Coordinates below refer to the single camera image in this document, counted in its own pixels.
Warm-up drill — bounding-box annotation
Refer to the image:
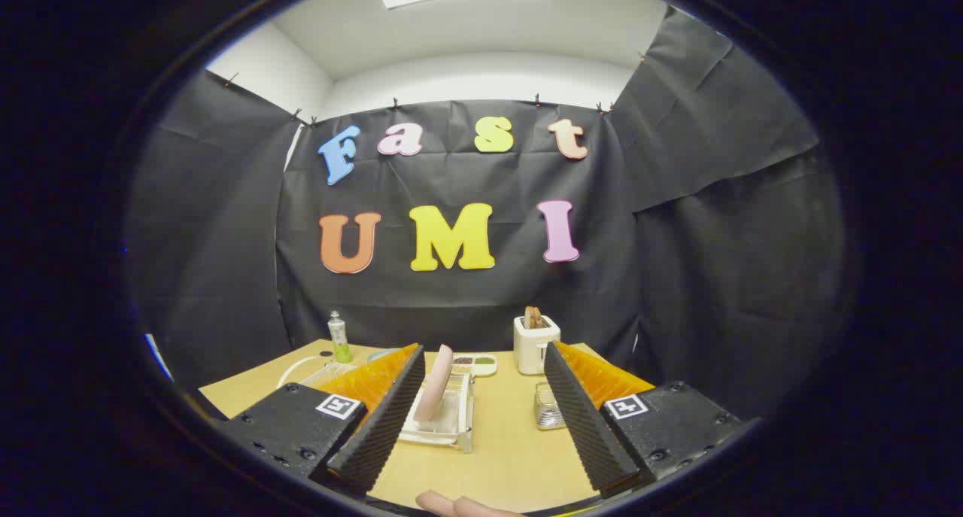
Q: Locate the pink plate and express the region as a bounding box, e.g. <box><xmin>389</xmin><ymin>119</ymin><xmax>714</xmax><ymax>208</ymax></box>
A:
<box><xmin>414</xmin><ymin>344</ymin><xmax>454</xmax><ymax>424</ymax></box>

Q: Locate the metal wire basket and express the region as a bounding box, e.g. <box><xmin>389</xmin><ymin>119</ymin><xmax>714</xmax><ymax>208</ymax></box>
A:
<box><xmin>533</xmin><ymin>382</ymin><xmax>569</xmax><ymax>431</ymax></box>

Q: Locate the white divided sauce dish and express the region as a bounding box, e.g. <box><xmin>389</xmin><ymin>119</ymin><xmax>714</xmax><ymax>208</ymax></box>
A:
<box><xmin>450</xmin><ymin>354</ymin><xmax>498</xmax><ymax>377</ymax></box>

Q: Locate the black backdrop cloth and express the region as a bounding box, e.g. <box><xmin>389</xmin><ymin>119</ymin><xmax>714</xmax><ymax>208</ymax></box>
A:
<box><xmin>124</xmin><ymin>7</ymin><xmax>847</xmax><ymax>420</ymax></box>

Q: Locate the white wire dish rack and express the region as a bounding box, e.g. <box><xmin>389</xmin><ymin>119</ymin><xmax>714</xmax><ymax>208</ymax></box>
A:
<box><xmin>277</xmin><ymin>354</ymin><xmax>476</xmax><ymax>455</ymax></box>

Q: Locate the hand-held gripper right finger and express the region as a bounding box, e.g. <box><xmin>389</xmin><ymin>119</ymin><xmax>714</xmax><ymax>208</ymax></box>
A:
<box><xmin>542</xmin><ymin>341</ymin><xmax>743</xmax><ymax>500</ymax></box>

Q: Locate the white toaster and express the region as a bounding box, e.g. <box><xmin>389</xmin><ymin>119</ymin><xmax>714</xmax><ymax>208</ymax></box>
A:
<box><xmin>514</xmin><ymin>315</ymin><xmax>561</xmax><ymax>376</ymax></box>

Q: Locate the green clear bottle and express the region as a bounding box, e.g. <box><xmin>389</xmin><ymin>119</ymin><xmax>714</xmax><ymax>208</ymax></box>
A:
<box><xmin>327</xmin><ymin>311</ymin><xmax>353</xmax><ymax>364</ymax></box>

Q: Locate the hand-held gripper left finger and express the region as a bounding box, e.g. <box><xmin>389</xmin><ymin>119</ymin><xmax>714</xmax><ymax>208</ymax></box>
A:
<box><xmin>217</xmin><ymin>342</ymin><xmax>427</xmax><ymax>497</ymax></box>

